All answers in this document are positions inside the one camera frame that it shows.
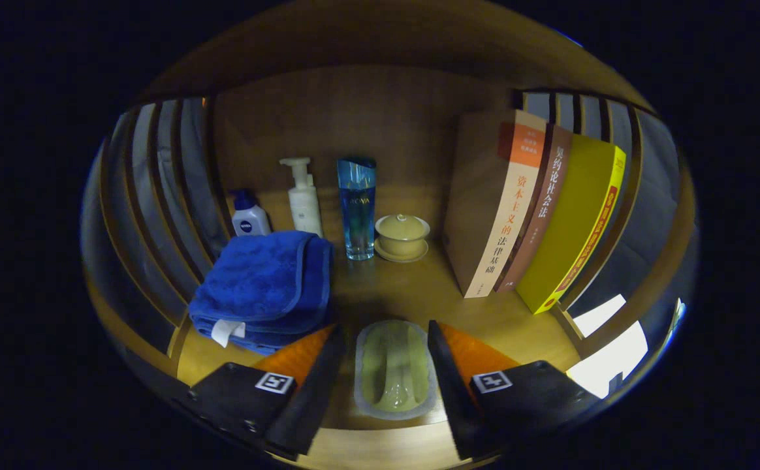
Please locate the blue folded towel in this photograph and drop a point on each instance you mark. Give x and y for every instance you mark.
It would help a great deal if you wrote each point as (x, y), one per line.
(262, 281)

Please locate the small white blue-capped bottle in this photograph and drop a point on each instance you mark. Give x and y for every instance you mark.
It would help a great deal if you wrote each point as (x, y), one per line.
(249, 222)

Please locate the wooden cabinet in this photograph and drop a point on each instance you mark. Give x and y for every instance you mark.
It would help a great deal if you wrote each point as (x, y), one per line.
(367, 117)

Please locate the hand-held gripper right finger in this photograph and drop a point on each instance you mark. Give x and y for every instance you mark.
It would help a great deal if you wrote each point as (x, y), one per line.
(458, 398)

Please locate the blue glass bottle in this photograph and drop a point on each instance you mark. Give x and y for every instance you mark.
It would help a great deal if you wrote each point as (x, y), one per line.
(357, 209)

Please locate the wooden drawer with black knob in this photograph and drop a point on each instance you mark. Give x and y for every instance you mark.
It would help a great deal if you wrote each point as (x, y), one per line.
(380, 454)

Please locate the white table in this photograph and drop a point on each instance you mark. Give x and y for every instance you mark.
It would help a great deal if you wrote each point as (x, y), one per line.
(615, 362)

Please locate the wooden countertop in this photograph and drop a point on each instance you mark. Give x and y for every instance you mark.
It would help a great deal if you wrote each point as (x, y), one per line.
(406, 294)

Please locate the beige book with orange band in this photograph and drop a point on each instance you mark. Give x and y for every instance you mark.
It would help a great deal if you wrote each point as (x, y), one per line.
(484, 196)

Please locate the yellow book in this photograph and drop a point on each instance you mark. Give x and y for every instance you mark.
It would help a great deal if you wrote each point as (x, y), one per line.
(569, 228)

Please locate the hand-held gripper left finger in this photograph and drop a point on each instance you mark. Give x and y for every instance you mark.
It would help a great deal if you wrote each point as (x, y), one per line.
(308, 398)

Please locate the black backdrop cloth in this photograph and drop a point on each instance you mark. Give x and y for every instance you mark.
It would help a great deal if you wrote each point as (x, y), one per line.
(651, 209)

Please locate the white pump bottle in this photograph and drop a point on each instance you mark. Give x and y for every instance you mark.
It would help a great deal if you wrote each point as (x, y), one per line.
(305, 209)

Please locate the brown book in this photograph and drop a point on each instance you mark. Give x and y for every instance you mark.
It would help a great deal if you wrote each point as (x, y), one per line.
(546, 202)

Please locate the tan lidded teacup with saucer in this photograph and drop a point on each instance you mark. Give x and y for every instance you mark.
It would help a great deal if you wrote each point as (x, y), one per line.
(401, 235)

